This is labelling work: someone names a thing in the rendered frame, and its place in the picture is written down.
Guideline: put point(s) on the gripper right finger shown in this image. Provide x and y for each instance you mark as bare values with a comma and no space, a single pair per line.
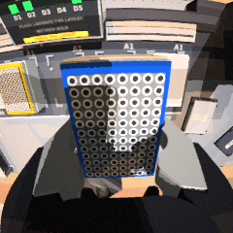
184,170

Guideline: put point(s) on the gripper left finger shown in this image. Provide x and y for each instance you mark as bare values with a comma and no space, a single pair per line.
52,175

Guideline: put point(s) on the yellow tip rack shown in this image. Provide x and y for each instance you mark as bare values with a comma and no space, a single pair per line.
20,87

